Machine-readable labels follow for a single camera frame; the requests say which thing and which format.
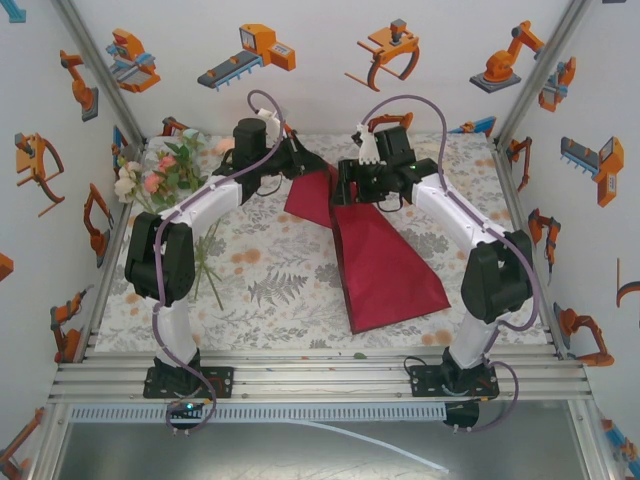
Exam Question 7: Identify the pink rose flower stem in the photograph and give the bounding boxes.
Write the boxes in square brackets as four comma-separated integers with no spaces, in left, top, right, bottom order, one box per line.
[143,153,226,311]

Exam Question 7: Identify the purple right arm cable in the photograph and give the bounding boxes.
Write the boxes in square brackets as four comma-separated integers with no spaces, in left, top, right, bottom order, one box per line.
[360,94,541,435]

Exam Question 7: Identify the pale green bloom stem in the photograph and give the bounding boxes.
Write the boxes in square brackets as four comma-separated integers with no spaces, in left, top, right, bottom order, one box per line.
[163,128,207,194]

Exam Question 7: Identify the orange claw wall sticker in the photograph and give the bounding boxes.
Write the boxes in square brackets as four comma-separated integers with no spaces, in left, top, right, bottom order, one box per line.
[344,18,422,93]

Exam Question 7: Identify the floral patterned table mat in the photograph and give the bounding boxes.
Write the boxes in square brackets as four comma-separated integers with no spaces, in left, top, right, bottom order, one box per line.
[93,132,551,351]

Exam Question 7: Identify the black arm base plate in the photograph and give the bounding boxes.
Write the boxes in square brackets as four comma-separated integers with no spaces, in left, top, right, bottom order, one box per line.
[143,366,236,400]
[408,363,501,400]

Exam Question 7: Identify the red wrapping paper sheet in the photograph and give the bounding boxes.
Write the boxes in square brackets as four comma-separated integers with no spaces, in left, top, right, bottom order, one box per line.
[283,167,451,335]

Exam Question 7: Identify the aluminium frame post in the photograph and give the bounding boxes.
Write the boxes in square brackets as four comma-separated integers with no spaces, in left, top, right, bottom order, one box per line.
[492,0,594,151]
[49,0,149,151]

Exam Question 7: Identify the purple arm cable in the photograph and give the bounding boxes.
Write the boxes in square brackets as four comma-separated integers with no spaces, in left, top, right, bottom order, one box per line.
[152,89,286,436]
[360,94,541,435]

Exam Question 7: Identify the aluminium frame rails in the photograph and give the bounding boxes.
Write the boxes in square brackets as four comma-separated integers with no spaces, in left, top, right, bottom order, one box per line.
[47,347,594,406]

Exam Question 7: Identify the white rose flower stem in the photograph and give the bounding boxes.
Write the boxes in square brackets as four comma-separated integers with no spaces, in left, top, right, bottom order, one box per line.
[113,159,166,216]

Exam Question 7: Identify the white slotted cable duct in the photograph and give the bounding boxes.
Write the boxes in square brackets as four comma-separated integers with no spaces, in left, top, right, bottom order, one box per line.
[67,403,447,424]

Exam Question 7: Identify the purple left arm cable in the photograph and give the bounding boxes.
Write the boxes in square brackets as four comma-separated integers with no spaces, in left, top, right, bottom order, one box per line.
[152,89,286,436]

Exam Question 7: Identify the grey metal panel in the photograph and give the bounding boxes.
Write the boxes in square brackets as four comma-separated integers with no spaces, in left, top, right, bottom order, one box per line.
[49,422,591,480]

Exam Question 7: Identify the black cable clamp box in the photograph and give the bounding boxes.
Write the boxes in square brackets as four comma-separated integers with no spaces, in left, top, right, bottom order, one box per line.
[167,399,209,426]
[442,399,481,430]

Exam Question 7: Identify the orange conveyor wall sticker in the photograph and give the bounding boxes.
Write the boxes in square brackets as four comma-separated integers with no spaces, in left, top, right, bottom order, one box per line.
[196,23,297,92]

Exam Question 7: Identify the orange milling machine wall sticker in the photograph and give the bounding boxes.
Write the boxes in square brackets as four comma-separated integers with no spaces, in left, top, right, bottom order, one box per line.
[104,28,162,94]

